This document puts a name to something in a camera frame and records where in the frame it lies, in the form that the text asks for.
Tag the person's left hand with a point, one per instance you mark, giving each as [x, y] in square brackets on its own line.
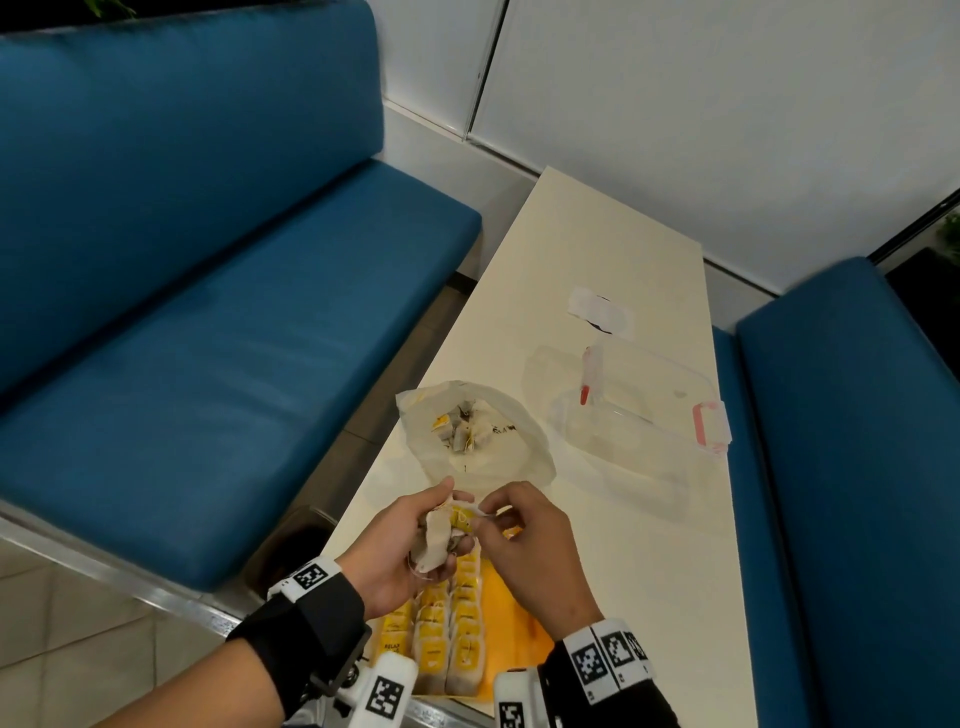
[386, 551]

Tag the person's right hand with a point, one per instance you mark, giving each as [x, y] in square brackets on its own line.
[544, 562]

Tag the person's right thumb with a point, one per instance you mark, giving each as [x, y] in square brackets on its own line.
[495, 526]

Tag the person's left thumb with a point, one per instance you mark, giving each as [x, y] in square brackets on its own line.
[431, 493]

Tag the white tea bag yellow tag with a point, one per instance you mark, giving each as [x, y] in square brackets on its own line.
[437, 544]

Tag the person's left forearm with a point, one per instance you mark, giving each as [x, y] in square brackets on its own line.
[202, 690]

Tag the white plastic bag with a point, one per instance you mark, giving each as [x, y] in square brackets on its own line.
[517, 457]

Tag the pile of loose tea bags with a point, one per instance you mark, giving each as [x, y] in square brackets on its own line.
[471, 427]

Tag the yellow tea box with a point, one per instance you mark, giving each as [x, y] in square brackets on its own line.
[514, 622]

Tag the row of tea bags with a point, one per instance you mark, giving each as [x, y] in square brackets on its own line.
[450, 637]

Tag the white marker block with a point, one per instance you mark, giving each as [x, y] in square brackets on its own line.
[309, 577]
[516, 701]
[388, 690]

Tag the dark waste bin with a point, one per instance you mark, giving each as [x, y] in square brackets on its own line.
[289, 544]

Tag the clear plastic container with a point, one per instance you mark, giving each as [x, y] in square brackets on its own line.
[637, 457]

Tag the white marker wristband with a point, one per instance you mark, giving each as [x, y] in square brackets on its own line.
[607, 656]

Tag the clear lid pink latches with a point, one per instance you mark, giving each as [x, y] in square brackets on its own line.
[630, 375]

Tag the blue seat cushion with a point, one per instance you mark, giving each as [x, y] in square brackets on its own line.
[225, 375]
[757, 540]

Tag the blue backrest cushion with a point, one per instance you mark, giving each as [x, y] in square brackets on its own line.
[172, 172]
[870, 487]

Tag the green plant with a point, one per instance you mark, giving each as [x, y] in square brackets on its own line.
[951, 236]
[109, 7]

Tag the metal bench frame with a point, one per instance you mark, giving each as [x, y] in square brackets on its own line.
[112, 570]

